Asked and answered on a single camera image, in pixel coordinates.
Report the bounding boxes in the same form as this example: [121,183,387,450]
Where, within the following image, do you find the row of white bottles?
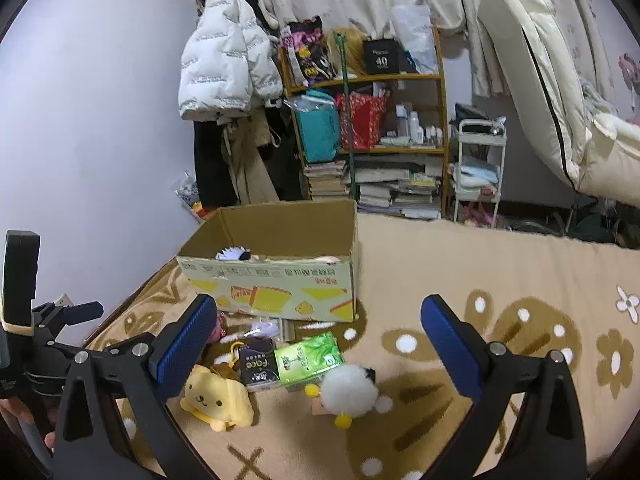
[394,104,444,147]

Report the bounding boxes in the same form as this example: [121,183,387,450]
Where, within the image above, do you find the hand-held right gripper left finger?
[52,294,221,480]

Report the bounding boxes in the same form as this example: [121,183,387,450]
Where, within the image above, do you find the yellow plush dog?
[180,364,256,432]

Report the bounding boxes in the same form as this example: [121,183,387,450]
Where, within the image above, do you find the small clear packet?
[249,317,284,339]

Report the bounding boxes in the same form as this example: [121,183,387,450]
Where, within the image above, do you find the person's left hand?
[0,396,57,456]

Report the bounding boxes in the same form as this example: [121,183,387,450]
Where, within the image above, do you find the black box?
[362,37,402,77]

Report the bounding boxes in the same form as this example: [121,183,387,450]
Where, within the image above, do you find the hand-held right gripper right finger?
[421,295,587,480]

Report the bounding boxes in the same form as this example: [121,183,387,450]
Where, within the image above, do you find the teal bag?
[294,89,342,163]

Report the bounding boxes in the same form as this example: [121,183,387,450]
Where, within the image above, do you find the beige coat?
[220,110,282,206]

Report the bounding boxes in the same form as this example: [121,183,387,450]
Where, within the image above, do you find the white trolley cart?
[448,117,507,228]

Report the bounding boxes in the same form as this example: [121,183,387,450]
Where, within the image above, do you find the beige patterned blanket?
[82,212,640,480]

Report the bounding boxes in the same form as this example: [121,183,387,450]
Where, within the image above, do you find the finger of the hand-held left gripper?
[62,301,105,327]

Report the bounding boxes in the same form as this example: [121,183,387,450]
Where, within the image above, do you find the green pole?
[334,32,359,202]

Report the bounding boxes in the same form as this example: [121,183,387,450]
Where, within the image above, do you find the white duvet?
[477,0,640,206]

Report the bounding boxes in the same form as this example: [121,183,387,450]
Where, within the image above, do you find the brown plush keychain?
[202,341,247,381]

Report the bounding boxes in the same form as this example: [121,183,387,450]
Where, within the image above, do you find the green tissue pack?
[274,331,346,392]

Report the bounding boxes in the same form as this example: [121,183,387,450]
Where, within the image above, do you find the black white plush toy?
[216,245,254,262]

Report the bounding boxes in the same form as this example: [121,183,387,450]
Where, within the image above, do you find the stack of books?
[302,155,443,220]

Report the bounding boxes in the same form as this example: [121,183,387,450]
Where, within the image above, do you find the plastic bag of toys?
[172,172,209,221]

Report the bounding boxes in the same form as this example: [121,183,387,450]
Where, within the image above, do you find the printed cardboard box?
[176,199,362,323]

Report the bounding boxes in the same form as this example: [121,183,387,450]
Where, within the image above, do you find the black tissue pack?
[237,337,281,393]

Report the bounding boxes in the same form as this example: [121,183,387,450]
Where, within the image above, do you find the clear plastic bag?
[392,5,439,75]

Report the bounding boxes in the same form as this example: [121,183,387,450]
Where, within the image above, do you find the red patterned bag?
[336,91,389,151]

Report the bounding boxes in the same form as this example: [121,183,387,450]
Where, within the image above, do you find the wooden shelf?
[279,25,448,221]

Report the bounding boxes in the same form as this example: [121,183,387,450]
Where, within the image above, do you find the white fluffy plush toy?
[305,364,393,429]

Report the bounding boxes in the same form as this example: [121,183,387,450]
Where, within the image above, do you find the white puffer jacket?
[178,0,285,122]

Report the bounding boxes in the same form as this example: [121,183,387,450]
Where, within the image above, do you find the black hanging garment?
[194,120,237,209]

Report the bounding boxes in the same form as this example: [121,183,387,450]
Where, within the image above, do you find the colourful printed bag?
[281,17,337,87]

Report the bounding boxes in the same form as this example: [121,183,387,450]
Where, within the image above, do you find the yellow wig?
[325,27,372,79]

